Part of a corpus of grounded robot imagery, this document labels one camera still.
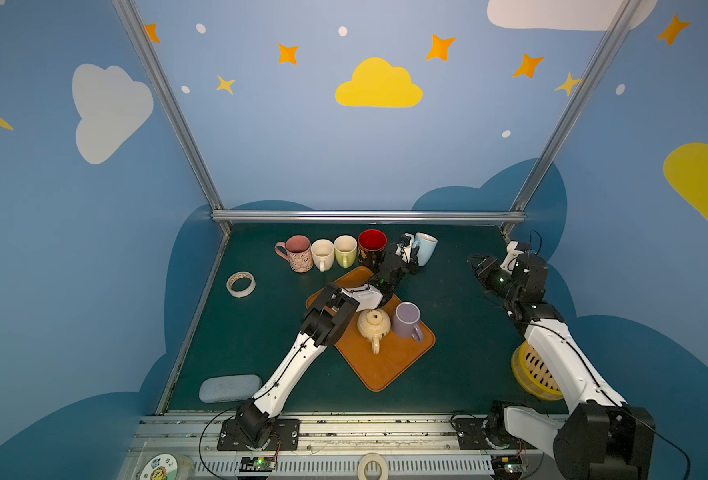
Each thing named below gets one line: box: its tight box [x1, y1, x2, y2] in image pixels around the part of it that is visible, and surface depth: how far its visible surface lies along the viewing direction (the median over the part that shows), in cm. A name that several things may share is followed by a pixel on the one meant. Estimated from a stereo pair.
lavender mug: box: [392, 302, 424, 342], surface depth 89 cm
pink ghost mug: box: [274, 234, 314, 273], surface depth 103 cm
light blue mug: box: [413, 232, 439, 267], surface depth 106 cm
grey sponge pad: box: [198, 374, 263, 404], surface depth 80 cm
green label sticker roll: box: [139, 453, 179, 480], surface depth 64 cm
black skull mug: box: [357, 229, 388, 271], surface depth 106 cm
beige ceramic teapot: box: [357, 309, 391, 355], surface depth 88 cm
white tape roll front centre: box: [357, 453, 389, 480], surface depth 72 cm
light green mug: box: [334, 234, 358, 269], surface depth 106 cm
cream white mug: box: [311, 239, 335, 272], surface depth 105 cm
